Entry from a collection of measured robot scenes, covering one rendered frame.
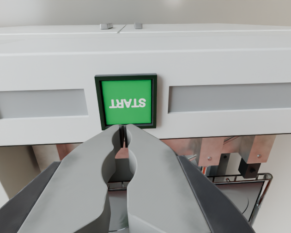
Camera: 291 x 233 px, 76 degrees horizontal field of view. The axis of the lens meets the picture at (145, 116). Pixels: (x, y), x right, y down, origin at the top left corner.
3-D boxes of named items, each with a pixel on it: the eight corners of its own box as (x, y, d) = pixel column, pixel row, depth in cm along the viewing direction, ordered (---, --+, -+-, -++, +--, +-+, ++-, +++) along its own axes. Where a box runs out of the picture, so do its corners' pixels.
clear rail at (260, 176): (268, 176, 35) (273, 182, 33) (61, 187, 33) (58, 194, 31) (270, 170, 34) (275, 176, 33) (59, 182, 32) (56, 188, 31)
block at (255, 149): (256, 152, 33) (267, 163, 30) (238, 153, 33) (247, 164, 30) (270, 111, 29) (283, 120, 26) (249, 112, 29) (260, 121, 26)
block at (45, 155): (69, 161, 31) (63, 174, 29) (48, 162, 31) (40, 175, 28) (58, 119, 27) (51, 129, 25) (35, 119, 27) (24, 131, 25)
